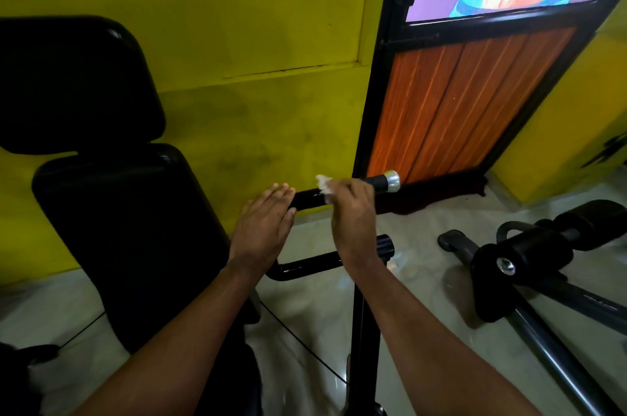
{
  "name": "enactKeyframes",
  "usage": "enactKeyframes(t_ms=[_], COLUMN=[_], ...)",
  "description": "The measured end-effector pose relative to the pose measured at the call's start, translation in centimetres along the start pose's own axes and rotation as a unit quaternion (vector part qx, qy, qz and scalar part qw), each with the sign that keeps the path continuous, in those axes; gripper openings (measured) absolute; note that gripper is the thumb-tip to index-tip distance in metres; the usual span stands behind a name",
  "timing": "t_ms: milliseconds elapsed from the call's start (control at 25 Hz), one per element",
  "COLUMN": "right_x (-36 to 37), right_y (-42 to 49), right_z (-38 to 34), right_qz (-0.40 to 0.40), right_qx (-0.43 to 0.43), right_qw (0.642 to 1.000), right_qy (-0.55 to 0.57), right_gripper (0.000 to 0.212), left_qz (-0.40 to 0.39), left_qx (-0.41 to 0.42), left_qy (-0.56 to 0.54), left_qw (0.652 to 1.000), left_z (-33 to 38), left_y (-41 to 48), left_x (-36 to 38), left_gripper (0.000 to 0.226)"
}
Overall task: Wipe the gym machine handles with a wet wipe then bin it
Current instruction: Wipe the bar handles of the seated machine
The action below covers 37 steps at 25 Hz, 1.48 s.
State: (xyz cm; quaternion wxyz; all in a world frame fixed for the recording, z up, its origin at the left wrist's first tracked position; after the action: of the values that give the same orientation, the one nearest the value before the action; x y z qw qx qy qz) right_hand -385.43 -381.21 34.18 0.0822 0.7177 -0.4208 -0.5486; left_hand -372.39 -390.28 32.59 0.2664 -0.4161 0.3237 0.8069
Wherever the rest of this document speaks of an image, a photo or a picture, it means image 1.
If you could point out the person's right hand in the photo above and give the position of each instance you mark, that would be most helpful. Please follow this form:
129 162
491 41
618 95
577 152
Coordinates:
353 229

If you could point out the person's left hand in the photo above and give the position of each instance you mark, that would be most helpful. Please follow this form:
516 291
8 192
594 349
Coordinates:
259 234

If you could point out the person's right fingers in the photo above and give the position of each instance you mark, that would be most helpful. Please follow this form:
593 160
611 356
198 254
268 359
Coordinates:
353 191

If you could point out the person's left thumb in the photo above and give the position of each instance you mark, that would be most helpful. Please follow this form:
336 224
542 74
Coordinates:
290 222

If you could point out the white tissue wad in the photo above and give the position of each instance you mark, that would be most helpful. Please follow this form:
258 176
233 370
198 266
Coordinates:
324 184

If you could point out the person's left forearm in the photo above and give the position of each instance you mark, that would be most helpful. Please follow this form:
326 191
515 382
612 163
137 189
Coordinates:
181 352

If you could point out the person's right forearm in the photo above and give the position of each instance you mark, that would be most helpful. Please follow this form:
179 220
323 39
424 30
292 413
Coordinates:
421 347

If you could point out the black framed orange wood door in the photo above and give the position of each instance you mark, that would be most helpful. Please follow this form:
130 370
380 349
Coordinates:
455 107

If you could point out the black padded backrest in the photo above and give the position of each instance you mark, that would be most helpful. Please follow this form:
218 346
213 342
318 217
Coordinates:
127 234

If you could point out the black roller pad gym machine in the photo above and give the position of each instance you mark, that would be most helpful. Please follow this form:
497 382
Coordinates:
529 254

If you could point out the black padded headrest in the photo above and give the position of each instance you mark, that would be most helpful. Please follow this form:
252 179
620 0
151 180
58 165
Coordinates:
73 87

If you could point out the black machine base part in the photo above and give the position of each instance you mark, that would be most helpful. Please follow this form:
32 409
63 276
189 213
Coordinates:
22 379

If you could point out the black wall sticker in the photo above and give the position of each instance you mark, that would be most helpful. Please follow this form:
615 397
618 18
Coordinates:
610 148

